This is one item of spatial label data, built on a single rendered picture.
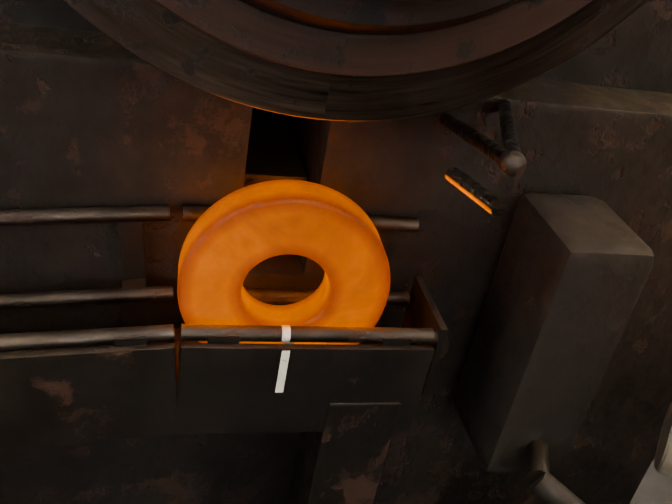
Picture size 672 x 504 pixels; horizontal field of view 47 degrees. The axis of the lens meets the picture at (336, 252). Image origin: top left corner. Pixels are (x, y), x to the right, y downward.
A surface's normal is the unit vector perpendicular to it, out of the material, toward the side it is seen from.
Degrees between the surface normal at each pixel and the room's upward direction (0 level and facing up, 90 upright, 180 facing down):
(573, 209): 0
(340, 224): 90
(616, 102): 0
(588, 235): 0
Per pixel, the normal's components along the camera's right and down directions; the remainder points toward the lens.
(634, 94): 0.17, -0.84
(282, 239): 0.15, 0.53
